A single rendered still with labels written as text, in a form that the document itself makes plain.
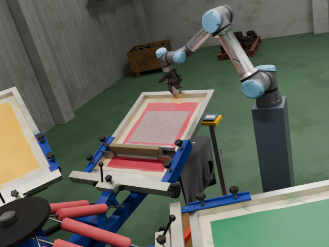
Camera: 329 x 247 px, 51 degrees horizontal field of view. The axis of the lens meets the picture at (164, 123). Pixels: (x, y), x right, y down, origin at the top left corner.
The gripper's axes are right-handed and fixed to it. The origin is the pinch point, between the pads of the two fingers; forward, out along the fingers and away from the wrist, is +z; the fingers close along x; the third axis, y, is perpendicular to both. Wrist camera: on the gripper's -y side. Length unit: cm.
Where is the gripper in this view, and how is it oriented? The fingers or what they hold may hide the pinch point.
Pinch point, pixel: (175, 93)
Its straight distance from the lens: 241.3
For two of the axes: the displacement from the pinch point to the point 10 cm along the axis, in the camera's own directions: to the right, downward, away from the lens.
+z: 3.5, 7.3, 5.8
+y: 8.5, 0.2, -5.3
